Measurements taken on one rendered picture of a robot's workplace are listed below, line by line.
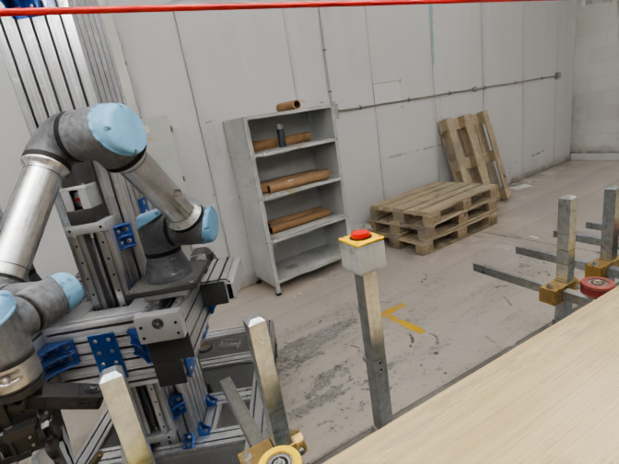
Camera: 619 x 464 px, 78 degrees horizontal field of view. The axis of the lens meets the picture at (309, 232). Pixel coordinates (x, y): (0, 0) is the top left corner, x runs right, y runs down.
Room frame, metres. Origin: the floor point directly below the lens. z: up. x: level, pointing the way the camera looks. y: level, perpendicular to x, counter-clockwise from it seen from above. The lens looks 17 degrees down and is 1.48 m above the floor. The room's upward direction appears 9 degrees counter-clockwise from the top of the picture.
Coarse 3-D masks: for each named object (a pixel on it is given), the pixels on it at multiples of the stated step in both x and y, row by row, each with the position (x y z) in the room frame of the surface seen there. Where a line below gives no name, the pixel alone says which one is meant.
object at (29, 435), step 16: (32, 384) 0.55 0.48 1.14; (0, 400) 0.52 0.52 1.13; (16, 400) 0.52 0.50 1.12; (0, 416) 0.53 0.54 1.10; (16, 416) 0.54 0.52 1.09; (32, 416) 0.55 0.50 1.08; (48, 416) 0.55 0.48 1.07; (0, 432) 0.53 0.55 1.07; (16, 432) 0.52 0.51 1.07; (32, 432) 0.53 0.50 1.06; (0, 448) 0.51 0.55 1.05; (16, 448) 0.52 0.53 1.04; (32, 448) 0.53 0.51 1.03
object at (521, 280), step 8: (480, 264) 1.31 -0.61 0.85; (488, 264) 1.30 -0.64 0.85; (480, 272) 1.30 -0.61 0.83; (488, 272) 1.27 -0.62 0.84; (496, 272) 1.24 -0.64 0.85; (504, 272) 1.22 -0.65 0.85; (512, 272) 1.21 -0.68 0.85; (504, 280) 1.21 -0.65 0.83; (512, 280) 1.18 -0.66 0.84; (520, 280) 1.16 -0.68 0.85; (528, 280) 1.14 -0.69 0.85; (536, 280) 1.13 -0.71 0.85; (528, 288) 1.13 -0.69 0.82; (536, 288) 1.11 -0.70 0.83; (568, 288) 1.04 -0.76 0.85; (568, 296) 1.02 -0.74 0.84; (576, 296) 1.00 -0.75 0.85; (584, 296) 0.99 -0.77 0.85; (576, 304) 1.00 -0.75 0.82; (584, 304) 0.98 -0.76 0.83
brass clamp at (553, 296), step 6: (552, 282) 1.08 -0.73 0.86; (558, 282) 1.07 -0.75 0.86; (570, 282) 1.06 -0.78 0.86; (576, 282) 1.07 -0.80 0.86; (540, 288) 1.06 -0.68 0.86; (546, 288) 1.05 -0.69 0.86; (558, 288) 1.04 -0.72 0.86; (564, 288) 1.04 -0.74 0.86; (570, 288) 1.05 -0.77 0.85; (576, 288) 1.07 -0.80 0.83; (540, 294) 1.06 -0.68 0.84; (546, 294) 1.04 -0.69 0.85; (552, 294) 1.03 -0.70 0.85; (558, 294) 1.03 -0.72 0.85; (540, 300) 1.06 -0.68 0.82; (546, 300) 1.04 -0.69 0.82; (552, 300) 1.03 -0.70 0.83; (558, 300) 1.03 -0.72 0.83; (564, 300) 1.04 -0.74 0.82
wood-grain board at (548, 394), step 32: (576, 320) 0.81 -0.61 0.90; (608, 320) 0.79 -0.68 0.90; (512, 352) 0.73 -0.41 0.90; (544, 352) 0.72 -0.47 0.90; (576, 352) 0.70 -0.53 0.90; (608, 352) 0.68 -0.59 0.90; (480, 384) 0.65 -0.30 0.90; (512, 384) 0.64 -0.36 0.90; (544, 384) 0.62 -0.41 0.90; (576, 384) 0.61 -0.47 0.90; (608, 384) 0.60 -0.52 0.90; (416, 416) 0.59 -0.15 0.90; (448, 416) 0.58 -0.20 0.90; (480, 416) 0.57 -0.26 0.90; (512, 416) 0.56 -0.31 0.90; (544, 416) 0.55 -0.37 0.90; (576, 416) 0.54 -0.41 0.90; (608, 416) 0.53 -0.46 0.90; (352, 448) 0.55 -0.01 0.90; (384, 448) 0.53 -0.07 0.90; (416, 448) 0.52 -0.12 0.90; (448, 448) 0.51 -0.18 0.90; (480, 448) 0.50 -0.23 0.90; (512, 448) 0.49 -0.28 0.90; (544, 448) 0.49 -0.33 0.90; (576, 448) 0.48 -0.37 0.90; (608, 448) 0.47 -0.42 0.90
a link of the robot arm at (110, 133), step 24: (72, 120) 0.88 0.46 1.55; (96, 120) 0.86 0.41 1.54; (120, 120) 0.89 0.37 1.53; (72, 144) 0.87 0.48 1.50; (96, 144) 0.86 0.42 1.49; (120, 144) 0.86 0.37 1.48; (144, 144) 0.93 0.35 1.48; (120, 168) 0.92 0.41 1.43; (144, 168) 0.96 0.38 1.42; (144, 192) 1.01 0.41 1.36; (168, 192) 1.03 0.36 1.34; (168, 216) 1.09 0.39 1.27; (192, 216) 1.11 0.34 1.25; (216, 216) 1.21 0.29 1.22; (192, 240) 1.15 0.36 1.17
